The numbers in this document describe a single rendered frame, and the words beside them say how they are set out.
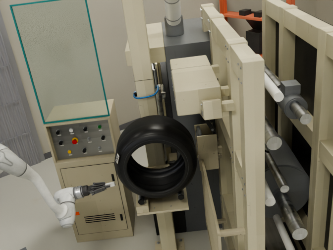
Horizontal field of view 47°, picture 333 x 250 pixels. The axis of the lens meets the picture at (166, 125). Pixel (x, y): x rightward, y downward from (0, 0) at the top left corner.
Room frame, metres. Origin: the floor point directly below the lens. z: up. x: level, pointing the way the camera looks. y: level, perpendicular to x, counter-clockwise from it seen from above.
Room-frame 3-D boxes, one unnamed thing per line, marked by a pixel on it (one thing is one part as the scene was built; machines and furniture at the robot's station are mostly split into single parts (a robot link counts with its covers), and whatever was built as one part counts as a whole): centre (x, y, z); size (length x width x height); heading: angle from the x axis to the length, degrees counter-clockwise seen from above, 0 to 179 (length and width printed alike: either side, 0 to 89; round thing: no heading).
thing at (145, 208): (2.36, 0.24, 0.83); 0.36 x 0.09 x 0.06; 179
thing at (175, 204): (2.35, 0.10, 0.80); 0.37 x 0.36 x 0.02; 89
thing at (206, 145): (2.56, -0.28, 1.05); 0.20 x 0.15 x 0.30; 179
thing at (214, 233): (2.12, -0.22, 0.65); 0.90 x 0.02 x 0.70; 179
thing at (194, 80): (2.22, -0.20, 1.71); 0.61 x 0.25 x 0.15; 179
